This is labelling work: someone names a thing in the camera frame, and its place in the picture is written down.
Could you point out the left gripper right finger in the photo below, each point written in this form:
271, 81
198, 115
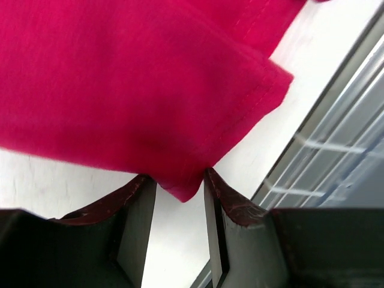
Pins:
289, 247

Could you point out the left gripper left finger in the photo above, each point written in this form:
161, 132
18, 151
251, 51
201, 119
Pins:
103, 244

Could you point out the pink t shirt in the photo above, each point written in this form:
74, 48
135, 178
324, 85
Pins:
164, 88

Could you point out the aluminium frame rail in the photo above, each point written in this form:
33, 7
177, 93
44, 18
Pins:
335, 158

